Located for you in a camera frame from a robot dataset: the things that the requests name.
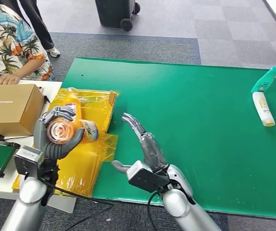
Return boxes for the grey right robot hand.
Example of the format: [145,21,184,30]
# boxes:
[111,112,169,174]

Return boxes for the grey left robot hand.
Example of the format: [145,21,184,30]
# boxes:
[33,106,85,161]

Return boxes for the orange detergent bottle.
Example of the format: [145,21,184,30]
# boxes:
[46,117,99,146]
[64,88,82,120]

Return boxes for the white plastic bottle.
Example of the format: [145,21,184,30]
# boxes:
[252,91,276,128]

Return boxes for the teal plastic bottle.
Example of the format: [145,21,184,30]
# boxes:
[251,66,276,94]

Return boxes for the brown cardboard box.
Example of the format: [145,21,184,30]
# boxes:
[0,84,45,137]

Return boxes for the yellow plastic sheet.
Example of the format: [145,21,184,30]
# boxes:
[12,88,119,198]

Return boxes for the green table mat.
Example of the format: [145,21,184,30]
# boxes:
[62,57,276,220]

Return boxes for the seated person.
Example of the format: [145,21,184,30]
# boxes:
[0,1,54,85]

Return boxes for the standing person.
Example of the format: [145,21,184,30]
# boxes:
[0,0,61,59]

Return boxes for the black wheeled bin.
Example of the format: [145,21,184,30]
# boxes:
[94,0,141,33]

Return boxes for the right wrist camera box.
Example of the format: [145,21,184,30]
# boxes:
[126,160,169,193]

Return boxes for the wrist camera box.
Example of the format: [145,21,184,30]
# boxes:
[126,160,169,193]
[14,145,45,179]

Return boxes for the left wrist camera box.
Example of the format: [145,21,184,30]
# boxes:
[14,145,45,179]

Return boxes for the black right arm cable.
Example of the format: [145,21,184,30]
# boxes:
[147,190,163,231]

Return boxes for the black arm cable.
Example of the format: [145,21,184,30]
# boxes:
[147,190,163,231]
[39,178,115,231]

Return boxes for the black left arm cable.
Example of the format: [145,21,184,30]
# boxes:
[39,178,115,231]

